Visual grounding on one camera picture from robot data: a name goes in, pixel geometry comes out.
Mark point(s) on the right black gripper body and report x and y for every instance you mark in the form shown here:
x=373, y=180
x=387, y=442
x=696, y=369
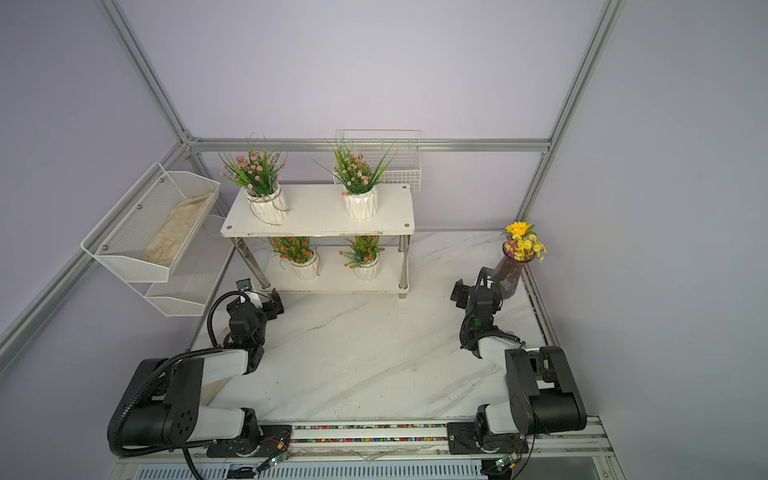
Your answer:
x=463, y=292

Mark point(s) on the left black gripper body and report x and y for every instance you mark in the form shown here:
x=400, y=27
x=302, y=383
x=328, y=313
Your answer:
x=270, y=312

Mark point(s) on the orange flower pot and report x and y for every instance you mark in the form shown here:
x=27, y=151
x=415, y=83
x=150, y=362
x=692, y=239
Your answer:
x=298, y=255
x=362, y=256

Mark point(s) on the orange flower pot front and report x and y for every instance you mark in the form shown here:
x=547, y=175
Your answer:
x=362, y=256

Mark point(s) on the pink flower pot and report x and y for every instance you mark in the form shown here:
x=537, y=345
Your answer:
x=358, y=178
x=258, y=173

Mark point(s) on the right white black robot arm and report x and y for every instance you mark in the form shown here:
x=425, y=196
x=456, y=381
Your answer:
x=542, y=394

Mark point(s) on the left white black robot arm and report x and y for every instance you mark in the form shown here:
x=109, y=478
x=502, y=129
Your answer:
x=162, y=408

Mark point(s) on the white two-tier rack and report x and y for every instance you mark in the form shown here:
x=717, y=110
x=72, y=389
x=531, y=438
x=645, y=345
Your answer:
x=317, y=212

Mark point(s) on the purple vase yellow flowers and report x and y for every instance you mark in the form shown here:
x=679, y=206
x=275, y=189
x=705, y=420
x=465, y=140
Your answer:
x=520, y=247

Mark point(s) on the beige glove in bin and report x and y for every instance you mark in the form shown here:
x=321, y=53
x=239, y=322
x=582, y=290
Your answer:
x=166, y=244

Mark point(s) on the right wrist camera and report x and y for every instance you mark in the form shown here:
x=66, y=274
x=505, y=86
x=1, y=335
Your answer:
x=485, y=281

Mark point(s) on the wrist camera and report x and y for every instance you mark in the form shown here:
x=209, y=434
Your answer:
x=245, y=286
x=485, y=281

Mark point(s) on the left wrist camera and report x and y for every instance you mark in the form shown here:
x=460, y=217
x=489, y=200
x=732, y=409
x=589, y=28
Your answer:
x=245, y=286

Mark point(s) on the lower white mesh wall bin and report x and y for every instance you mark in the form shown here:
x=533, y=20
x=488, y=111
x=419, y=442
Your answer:
x=197, y=274

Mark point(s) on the white mesh wall bin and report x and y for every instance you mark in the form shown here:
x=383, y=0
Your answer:
x=119, y=238
x=197, y=274

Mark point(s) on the white wire basket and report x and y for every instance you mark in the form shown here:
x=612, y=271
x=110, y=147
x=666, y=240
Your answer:
x=402, y=148

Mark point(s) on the upper white mesh wall bin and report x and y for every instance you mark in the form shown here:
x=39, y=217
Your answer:
x=119, y=238

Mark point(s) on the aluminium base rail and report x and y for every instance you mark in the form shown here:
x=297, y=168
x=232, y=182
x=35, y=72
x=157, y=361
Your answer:
x=388, y=449

